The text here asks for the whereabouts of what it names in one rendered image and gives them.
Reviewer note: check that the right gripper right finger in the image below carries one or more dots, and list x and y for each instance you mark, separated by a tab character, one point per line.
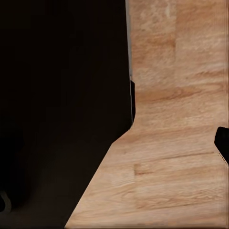
222	142

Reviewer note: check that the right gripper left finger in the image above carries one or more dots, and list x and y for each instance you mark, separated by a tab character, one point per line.
11	143

